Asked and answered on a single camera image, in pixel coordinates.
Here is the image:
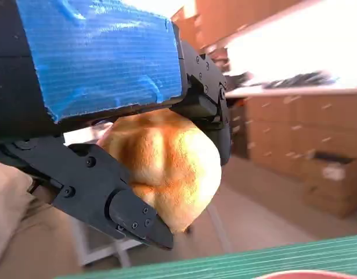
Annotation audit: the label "white framed cart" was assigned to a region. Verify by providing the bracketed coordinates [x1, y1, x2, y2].
[69, 214, 135, 268]

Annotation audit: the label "brown cardboard box stack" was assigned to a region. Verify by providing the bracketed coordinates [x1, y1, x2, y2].
[171, 0, 306, 52]

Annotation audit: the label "person's leg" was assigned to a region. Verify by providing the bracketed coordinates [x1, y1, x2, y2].
[0, 159, 83, 279]

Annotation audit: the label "pink bowl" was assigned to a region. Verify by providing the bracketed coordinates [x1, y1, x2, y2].
[252, 269, 357, 279]

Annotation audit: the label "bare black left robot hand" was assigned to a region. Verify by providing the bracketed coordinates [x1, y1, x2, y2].
[0, 0, 233, 251]

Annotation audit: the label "green cutting mat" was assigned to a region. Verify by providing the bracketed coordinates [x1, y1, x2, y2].
[55, 234, 357, 279]

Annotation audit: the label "stacked brown boxes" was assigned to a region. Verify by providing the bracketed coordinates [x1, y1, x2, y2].
[243, 92, 357, 181]

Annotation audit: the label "round toy bread bun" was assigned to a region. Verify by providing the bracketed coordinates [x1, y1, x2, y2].
[96, 109, 222, 235]

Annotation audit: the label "white table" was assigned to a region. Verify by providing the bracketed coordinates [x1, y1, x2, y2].
[224, 84, 357, 99]

